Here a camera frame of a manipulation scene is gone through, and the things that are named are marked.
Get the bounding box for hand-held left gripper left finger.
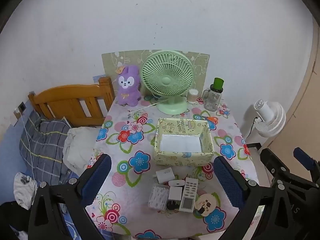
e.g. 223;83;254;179
28;154;112;240

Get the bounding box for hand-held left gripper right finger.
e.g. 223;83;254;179
213;156;294;240

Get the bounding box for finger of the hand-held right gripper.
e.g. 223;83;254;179
294;147;320;180
260;148;292;184

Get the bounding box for beige cartoon pocket mirror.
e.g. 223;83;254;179
194;192;220;217

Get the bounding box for white remote control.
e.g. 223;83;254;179
179;177;199;213

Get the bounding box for rounded white case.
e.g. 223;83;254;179
168;179;186;188

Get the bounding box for yellow fabric storage box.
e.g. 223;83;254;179
154;117;215;167

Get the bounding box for small white charger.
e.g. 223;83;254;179
168;186;185;202

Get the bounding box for clear cotton swab box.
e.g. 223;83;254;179
147;184;170;210

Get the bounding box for white pillow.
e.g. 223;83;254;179
62;127;100;174

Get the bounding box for beige door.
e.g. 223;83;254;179
260;20;320;178

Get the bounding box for white standing fan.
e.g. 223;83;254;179
241;99;287;145

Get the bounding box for floral tablecloth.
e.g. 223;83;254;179
85;95;260;240

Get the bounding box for plaid cushion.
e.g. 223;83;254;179
19;110;80;188

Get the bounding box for orange scissors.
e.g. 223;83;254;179
193;114;218;124

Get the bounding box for white stained cloth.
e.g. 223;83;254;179
13;172;38;210

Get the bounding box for glass mug with green lid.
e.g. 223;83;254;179
202;77;225;112

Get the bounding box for wooden bed headboard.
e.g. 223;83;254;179
27;76;116;128

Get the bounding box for purple plush bunny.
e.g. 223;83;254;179
115;65;141;107

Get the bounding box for cotton swab jar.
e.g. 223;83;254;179
187;89;199;104

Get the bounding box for black cloth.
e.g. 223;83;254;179
0;201;32;238

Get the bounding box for green desk fan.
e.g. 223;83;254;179
140;50;195;115

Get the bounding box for black fan cable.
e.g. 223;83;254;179
246;116;258;140

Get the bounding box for thin white cable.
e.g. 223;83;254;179
15;107;37;178

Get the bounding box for white fan cable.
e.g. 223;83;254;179
136;99;165;111

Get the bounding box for green patterned wall sheet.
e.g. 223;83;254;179
101;50;210;98

